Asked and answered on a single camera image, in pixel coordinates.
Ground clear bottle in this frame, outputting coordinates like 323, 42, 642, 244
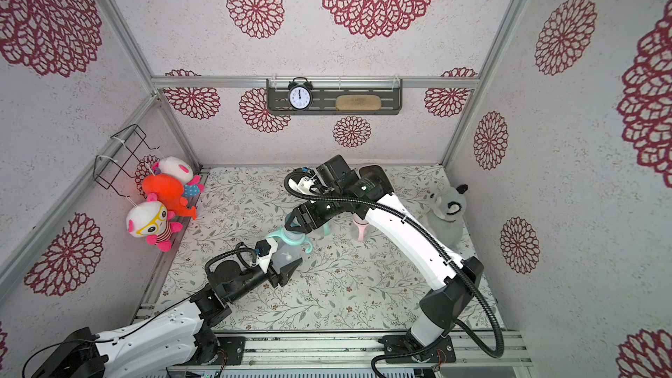
271, 239, 303, 273

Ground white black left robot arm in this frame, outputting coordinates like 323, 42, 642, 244
33, 248, 303, 377

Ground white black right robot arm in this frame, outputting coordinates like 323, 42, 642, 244
283, 155, 497, 348

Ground cream box green lid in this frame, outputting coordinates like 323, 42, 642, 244
359, 164, 395, 194

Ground floral table mat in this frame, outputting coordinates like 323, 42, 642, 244
155, 166, 428, 331

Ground black alarm clock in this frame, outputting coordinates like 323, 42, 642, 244
288, 76, 313, 111

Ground white plush yellow glasses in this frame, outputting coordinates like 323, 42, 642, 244
125, 194, 183, 252

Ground white pink plush top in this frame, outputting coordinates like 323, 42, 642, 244
152, 157, 201, 186

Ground orange red plush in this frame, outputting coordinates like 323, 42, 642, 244
141, 174, 197, 220

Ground grey raccoon plush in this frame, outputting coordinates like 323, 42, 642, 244
425, 184, 468, 248

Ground black left corrugated cable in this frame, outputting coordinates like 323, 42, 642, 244
203, 247, 258, 279

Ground black corrugated cable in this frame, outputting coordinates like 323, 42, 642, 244
282, 169, 505, 378
203, 247, 258, 279

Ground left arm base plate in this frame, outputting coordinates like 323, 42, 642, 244
206, 336, 247, 367

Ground grey wall shelf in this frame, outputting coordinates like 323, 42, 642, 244
266, 78, 404, 116

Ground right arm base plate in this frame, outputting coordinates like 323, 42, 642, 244
378, 334, 457, 364

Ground black wire basket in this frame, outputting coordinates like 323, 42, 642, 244
91, 124, 159, 198

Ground black right corrugated cable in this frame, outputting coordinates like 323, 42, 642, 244
282, 169, 505, 378

